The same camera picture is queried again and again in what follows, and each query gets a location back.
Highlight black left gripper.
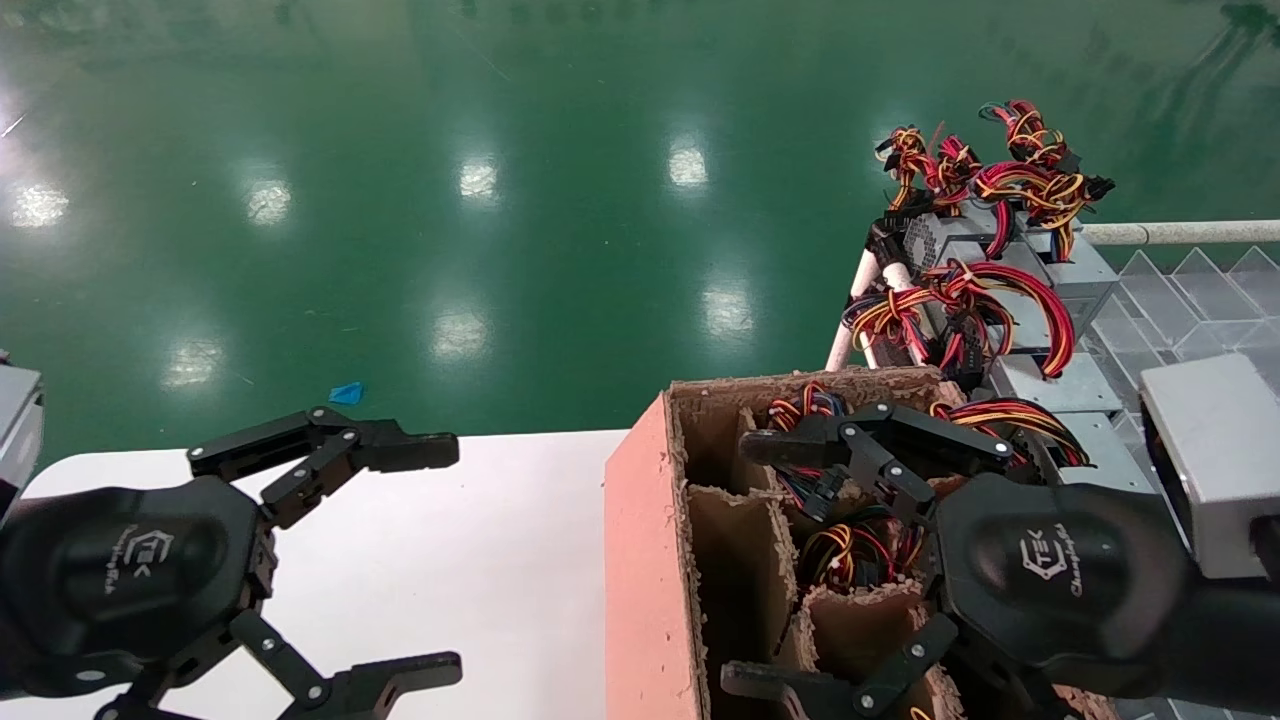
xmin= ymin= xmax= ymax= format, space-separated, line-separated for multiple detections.
xmin=0 ymin=407 xmax=461 ymax=701

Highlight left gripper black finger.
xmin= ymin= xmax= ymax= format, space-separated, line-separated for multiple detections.
xmin=95 ymin=610 xmax=464 ymax=720

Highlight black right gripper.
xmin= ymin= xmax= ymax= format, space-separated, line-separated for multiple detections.
xmin=720 ymin=402 xmax=1203 ymax=720

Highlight brown cardboard divider insert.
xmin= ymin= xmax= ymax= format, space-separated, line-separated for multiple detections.
xmin=685 ymin=405 xmax=966 ymax=720

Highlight pink cardboard box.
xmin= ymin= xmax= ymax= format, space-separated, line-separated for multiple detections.
xmin=605 ymin=365 xmax=1121 ymax=720

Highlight short white rack pipe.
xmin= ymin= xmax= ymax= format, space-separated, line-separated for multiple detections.
xmin=825 ymin=250 xmax=883 ymax=371
xmin=880 ymin=262 xmax=936 ymax=366

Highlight black pipe joint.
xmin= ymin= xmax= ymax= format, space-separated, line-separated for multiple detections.
xmin=868 ymin=215 xmax=911 ymax=266

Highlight clear plastic divider tray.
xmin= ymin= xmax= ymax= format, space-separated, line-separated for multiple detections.
xmin=1085 ymin=245 xmax=1280 ymax=401

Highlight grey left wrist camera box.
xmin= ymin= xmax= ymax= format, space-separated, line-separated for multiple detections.
xmin=0 ymin=350 xmax=47 ymax=526

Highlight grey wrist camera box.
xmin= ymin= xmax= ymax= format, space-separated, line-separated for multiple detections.
xmin=1140 ymin=352 xmax=1280 ymax=581
xmin=0 ymin=350 xmax=47 ymax=526

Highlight tangled red yellow cables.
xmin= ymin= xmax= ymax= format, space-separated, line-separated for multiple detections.
xmin=900 ymin=135 xmax=1021 ymax=273

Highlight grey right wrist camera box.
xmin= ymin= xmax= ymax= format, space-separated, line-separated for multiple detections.
xmin=1140 ymin=352 xmax=1280 ymax=581

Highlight red yellow cable bundle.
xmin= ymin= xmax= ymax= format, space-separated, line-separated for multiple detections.
xmin=875 ymin=125 xmax=936 ymax=214

